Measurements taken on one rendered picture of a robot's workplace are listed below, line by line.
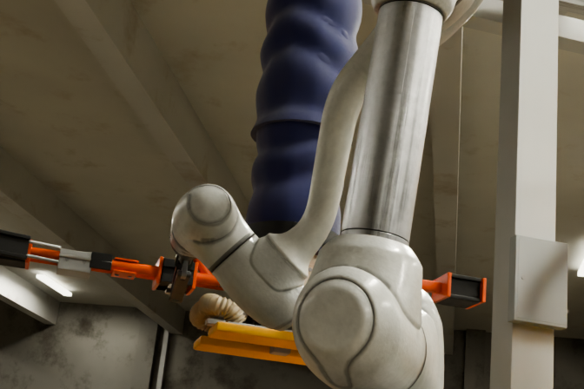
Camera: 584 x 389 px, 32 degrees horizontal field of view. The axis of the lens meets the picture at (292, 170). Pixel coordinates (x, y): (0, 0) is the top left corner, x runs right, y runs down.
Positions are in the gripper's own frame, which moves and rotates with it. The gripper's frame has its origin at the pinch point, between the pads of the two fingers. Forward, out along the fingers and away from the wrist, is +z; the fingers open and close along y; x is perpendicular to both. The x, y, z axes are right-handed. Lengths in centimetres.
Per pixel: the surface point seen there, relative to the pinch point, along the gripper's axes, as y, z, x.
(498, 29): -187, 207, 159
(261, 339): 13.1, 3.1, 19.6
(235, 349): 13.1, 20.4, 17.7
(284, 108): -40.1, 6.5, 19.8
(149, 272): 0.8, 12.0, -4.4
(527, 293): -34, 109, 131
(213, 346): 13.1, 20.0, 12.5
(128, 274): 1.7, 13.5, -8.6
